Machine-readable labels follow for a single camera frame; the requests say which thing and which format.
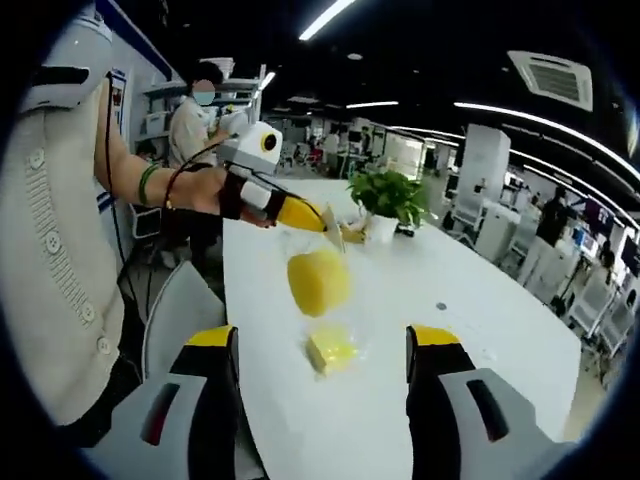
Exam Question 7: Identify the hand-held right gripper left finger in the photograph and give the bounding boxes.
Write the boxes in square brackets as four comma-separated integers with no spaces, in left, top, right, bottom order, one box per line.
[79,323,242,480]

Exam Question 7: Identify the seated person at right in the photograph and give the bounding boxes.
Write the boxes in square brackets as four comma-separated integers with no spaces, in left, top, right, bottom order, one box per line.
[0,79,147,427]

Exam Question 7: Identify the white shelving rack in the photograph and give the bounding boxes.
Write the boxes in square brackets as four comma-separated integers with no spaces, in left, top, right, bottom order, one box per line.
[138,63,269,147]

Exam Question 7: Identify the white chest device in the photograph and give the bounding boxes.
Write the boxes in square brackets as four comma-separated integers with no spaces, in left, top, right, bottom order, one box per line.
[18,12,116,115]

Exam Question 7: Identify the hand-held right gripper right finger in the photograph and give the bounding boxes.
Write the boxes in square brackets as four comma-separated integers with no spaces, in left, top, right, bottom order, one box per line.
[404,323,569,480]

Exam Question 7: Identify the yellow tissue box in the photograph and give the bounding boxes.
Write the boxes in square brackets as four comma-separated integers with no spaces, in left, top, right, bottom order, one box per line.
[338,222,370,246]

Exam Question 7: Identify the black cable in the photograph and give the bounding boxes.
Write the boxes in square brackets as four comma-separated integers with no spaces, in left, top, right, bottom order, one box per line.
[162,142,301,212]
[97,69,152,332]

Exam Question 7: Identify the ceiling air conditioner vent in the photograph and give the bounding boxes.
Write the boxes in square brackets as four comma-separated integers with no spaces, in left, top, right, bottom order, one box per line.
[506,49,595,112]

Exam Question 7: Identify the white ceiling light strip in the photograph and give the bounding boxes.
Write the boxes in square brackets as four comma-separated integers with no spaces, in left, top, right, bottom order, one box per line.
[453,101,640,184]
[298,0,357,42]

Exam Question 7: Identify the green bracelet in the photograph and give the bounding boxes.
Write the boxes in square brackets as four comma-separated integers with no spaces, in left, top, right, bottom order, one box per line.
[138,163,160,207]

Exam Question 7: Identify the person's dark trousers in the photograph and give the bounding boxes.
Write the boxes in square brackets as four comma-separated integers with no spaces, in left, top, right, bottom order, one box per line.
[63,353,147,447]

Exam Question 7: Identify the grey office chair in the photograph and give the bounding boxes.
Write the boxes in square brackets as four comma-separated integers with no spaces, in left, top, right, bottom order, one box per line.
[141,260,227,387]

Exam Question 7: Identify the green potted plant white pot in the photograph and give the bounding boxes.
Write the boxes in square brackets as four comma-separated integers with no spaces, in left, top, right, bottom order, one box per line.
[346,168,432,245]

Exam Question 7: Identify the person's left hand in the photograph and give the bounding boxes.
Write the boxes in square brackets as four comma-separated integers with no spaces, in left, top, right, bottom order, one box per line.
[183,167,247,219]

